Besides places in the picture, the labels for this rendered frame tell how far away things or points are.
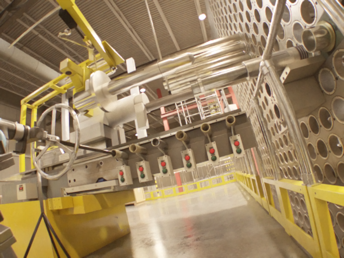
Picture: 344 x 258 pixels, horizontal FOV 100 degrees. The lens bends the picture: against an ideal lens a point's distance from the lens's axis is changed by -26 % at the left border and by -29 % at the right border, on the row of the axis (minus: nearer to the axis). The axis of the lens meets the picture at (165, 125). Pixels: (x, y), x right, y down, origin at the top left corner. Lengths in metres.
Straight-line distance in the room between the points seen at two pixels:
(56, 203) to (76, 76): 1.12
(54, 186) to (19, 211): 0.48
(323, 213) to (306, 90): 1.37
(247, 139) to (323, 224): 0.76
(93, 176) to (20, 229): 0.91
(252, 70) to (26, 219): 2.42
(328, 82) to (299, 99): 0.35
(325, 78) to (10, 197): 4.05
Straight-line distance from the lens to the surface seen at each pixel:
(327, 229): 0.93
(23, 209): 2.03
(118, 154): 1.44
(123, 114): 1.81
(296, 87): 2.02
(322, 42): 1.74
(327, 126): 2.27
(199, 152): 1.37
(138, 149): 1.36
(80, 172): 1.90
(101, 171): 1.74
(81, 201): 1.58
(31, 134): 0.88
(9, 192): 3.17
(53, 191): 2.28
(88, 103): 1.70
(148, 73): 1.48
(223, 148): 1.36
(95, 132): 1.77
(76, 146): 0.86
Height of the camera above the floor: 0.56
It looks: 18 degrees up
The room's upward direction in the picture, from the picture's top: 12 degrees counter-clockwise
